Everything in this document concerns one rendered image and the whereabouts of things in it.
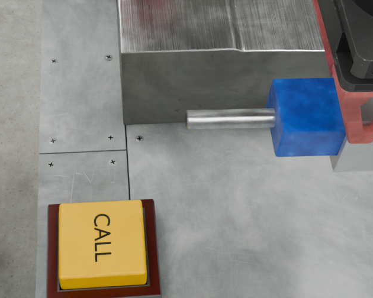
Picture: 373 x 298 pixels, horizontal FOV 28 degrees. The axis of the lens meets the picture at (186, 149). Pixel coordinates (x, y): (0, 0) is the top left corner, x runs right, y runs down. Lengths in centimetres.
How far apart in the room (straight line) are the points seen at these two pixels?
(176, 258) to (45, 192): 12
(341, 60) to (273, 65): 20
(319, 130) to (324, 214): 15
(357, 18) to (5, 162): 128
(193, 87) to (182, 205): 9
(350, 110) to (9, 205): 119
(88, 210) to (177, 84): 13
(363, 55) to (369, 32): 2
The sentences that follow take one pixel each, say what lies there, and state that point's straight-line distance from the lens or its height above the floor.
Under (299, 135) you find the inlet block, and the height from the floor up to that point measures 95.
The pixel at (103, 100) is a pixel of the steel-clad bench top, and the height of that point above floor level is 80.
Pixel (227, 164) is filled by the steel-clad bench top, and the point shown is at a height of 80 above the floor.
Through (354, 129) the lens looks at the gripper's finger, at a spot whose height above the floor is 96.
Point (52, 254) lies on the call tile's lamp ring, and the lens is 54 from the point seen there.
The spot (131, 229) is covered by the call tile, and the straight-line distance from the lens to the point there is 53.
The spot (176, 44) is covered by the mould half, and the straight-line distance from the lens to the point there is 57.
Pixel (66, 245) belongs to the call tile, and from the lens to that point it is 53.
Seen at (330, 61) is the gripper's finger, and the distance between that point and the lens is 48.
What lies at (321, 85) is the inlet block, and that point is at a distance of 48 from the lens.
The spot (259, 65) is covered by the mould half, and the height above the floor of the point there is 87.
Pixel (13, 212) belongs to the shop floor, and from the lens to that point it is 153.
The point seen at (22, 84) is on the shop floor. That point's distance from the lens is 172.
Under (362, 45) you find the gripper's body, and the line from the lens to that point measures 37.
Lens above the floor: 130
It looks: 55 degrees down
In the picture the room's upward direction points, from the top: 5 degrees clockwise
